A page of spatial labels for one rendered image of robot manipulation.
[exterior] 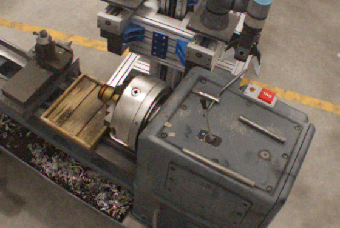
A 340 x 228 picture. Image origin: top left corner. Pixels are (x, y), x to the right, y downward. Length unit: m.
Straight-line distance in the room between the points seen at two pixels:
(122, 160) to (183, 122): 0.45
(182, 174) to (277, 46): 2.56
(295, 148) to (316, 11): 3.14
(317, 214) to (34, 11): 3.01
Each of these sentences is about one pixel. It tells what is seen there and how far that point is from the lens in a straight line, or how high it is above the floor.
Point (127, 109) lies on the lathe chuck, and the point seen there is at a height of 1.20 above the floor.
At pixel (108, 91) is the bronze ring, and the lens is 1.87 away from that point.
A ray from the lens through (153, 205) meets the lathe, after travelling 1.98.
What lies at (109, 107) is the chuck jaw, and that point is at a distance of 1.84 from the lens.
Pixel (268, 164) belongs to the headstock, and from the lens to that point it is 1.59.
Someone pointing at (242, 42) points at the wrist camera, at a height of 1.57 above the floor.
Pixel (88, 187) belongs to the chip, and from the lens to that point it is 2.22.
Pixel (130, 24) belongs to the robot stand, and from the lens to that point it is 2.33.
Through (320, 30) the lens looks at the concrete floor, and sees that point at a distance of 4.44.
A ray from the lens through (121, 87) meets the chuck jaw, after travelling 1.86.
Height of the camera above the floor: 2.54
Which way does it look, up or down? 50 degrees down
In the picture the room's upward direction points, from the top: 9 degrees clockwise
